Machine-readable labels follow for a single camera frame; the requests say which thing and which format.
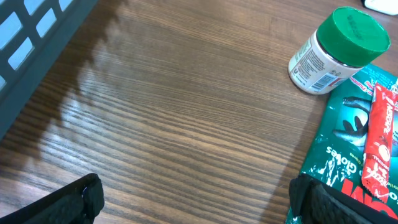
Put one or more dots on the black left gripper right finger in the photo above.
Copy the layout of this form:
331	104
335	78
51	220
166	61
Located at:
312	201

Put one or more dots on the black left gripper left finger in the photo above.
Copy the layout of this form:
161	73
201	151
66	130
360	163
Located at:
78	202

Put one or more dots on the green 3M gloves packet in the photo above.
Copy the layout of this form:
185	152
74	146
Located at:
336	154

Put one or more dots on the red Nescafe sachet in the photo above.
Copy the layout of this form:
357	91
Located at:
378	146

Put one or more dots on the green round lid container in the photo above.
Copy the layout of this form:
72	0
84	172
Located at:
344	43

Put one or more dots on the white barcode scanner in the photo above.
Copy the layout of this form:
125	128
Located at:
389	7

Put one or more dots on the grey plastic basket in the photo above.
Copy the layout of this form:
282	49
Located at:
33	34

